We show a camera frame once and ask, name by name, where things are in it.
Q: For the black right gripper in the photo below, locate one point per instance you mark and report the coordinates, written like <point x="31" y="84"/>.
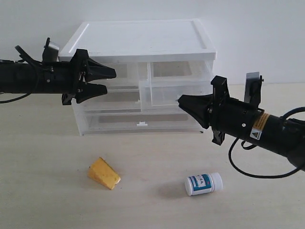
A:
<point x="225" y="114"/>

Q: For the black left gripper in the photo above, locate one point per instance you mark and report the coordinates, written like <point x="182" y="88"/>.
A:
<point x="66" y="78"/>

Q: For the white pill bottle blue label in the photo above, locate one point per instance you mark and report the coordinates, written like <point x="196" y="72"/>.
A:
<point x="203" y="183"/>

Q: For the yellow cheese wedge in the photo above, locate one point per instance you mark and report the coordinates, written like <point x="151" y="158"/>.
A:
<point x="101" y="172"/>

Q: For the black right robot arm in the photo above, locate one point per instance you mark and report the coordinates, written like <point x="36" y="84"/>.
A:
<point x="282" y="135"/>

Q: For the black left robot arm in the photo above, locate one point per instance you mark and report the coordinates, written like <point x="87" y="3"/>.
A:
<point x="21" y="77"/>

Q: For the white plastic drawer cabinet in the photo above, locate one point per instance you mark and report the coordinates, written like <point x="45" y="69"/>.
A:
<point x="165" y="50"/>

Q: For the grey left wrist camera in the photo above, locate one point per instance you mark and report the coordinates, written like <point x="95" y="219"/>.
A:
<point x="50" y="52"/>

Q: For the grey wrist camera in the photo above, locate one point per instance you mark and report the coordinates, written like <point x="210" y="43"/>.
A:
<point x="253" y="85"/>
<point x="50" y="52"/>

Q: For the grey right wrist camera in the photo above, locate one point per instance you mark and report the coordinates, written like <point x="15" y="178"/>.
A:
<point x="253" y="85"/>

